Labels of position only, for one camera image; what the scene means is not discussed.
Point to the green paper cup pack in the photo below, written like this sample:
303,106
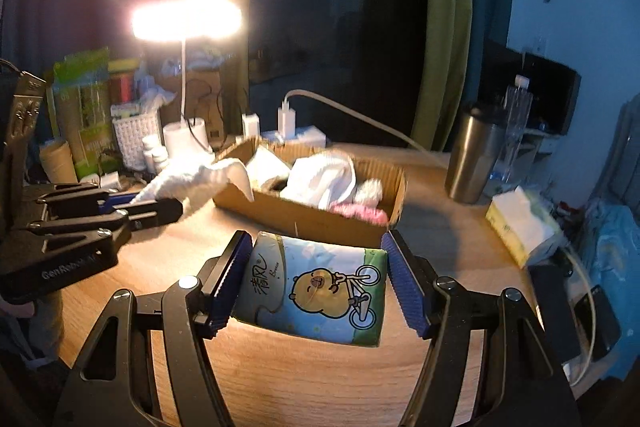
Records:
82,107

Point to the white power strip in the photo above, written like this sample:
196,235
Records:
309,136

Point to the black smartphone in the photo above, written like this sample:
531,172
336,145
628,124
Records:
607,331

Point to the clear plastic bag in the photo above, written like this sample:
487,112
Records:
194,182

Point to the grey padded headboard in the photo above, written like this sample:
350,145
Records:
619,180

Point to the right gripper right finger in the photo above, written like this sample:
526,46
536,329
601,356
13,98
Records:
413,282

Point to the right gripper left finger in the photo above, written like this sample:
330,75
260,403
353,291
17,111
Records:
221,279

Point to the white fluffy ball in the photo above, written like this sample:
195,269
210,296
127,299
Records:
369,193

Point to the pink plush toy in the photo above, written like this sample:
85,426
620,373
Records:
361,212

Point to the white pill bottle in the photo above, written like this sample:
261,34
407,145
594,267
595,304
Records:
154,153

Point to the blue bedding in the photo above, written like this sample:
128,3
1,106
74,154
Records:
611,253

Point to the yellow tissue box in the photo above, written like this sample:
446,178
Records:
524,224

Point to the yellow green curtain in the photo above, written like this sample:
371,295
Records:
447,42

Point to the cartoon tissue pack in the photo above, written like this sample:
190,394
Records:
315,290

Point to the white charger with cable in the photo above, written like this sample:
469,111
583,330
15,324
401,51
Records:
287,117

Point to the white desk lamp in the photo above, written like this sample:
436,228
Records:
166,21

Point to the black monitor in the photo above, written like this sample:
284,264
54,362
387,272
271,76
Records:
554,86

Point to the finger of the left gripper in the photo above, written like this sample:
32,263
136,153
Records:
138,216
82,200

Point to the white waffle cloth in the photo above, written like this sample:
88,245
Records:
316,181

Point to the clear water bottle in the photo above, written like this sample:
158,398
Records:
517,104

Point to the white woven basket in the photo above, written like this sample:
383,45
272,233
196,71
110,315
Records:
130,133

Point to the cardboard box tray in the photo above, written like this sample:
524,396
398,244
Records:
306,222

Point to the steel travel mug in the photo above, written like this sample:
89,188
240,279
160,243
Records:
475,152

